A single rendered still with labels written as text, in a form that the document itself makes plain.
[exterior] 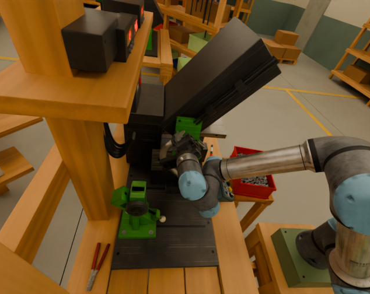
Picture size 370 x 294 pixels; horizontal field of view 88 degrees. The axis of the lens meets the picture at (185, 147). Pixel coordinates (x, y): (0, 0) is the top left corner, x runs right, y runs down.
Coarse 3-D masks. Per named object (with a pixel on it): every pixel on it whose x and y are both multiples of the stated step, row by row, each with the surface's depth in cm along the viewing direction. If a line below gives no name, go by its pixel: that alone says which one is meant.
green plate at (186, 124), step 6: (180, 120) 82; (186, 120) 82; (192, 120) 83; (198, 120) 83; (180, 126) 84; (186, 126) 84; (192, 126) 84; (198, 126) 84; (174, 132) 86; (186, 132) 85; (192, 132) 86; (198, 132) 86; (198, 138) 87
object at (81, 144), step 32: (0, 0) 30; (32, 0) 30; (64, 0) 34; (32, 32) 33; (32, 64) 37; (64, 64) 37; (64, 128) 48; (96, 128) 57; (64, 160) 56; (96, 160) 59; (96, 192) 69; (0, 256) 23; (0, 288) 23; (32, 288) 30
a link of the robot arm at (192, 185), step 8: (184, 160) 60; (192, 160) 59; (184, 168) 56; (192, 168) 56; (200, 168) 59; (184, 176) 53; (192, 176) 52; (200, 176) 53; (184, 184) 51; (192, 184) 51; (200, 184) 51; (184, 192) 52; (192, 192) 52; (200, 192) 53; (192, 200) 54
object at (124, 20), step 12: (108, 0) 66; (120, 0) 68; (132, 0) 72; (96, 12) 51; (108, 12) 53; (132, 12) 69; (120, 24) 46; (132, 24) 54; (120, 36) 44; (132, 36) 56; (120, 48) 46; (132, 48) 53; (120, 60) 48
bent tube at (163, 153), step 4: (176, 132) 82; (168, 144) 84; (164, 148) 84; (168, 148) 84; (160, 152) 86; (164, 152) 85; (160, 156) 86; (164, 156) 86; (172, 172) 91; (176, 172) 92; (176, 176) 93
